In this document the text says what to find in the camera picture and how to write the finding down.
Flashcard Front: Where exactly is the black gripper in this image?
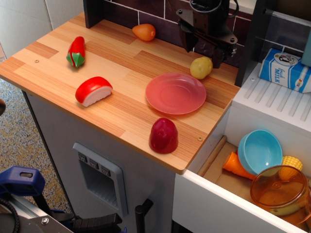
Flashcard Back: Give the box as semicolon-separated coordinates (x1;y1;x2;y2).
176;0;238;68

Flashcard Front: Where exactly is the yellow toy potato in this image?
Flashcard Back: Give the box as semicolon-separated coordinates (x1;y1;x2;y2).
190;56;213;80

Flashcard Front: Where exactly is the pink plastic plate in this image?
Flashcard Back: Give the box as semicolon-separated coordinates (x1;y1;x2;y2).
145;73;207;115

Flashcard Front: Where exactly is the orange toy fruit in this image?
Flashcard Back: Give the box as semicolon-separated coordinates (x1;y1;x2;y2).
132;23;156;41

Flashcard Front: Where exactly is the blue white milk carton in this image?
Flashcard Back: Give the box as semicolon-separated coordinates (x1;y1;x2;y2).
259;49;311;93

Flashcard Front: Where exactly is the dark red toy pepper half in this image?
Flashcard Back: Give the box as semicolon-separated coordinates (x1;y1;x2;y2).
149;118;178;154

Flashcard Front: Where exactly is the light blue plastic bowl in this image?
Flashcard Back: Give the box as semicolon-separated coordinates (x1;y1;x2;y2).
238;130;283;175

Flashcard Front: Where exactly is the orange toy ice cream cone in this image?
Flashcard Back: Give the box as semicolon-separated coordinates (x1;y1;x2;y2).
223;152;256;180

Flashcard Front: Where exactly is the red toy chili pepper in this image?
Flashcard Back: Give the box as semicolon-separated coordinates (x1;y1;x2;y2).
66;36;86;67

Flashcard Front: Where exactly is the yellow toy corn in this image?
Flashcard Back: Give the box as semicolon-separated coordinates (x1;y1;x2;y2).
278;155;303;181

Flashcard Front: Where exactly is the white toy sink unit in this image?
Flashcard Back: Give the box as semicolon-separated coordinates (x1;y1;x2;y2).
173;65;311;233

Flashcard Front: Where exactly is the transparent orange plastic cup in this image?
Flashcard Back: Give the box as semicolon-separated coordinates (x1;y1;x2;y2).
250;166;311;226

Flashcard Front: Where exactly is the grey toy ice dispenser panel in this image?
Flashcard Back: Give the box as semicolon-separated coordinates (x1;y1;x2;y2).
73;142;128;217

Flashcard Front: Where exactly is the blue clamp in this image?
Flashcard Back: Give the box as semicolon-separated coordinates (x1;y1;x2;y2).
0;166;45;197

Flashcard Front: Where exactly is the black cabinet door handle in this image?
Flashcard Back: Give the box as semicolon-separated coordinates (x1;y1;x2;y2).
135;199;154;233

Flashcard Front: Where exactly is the black ribbed clamp handle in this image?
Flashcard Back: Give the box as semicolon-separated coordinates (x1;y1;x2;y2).
70;214;122;233

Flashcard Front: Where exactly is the black braided cable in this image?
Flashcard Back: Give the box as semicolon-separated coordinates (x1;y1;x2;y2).
0;198;20;233

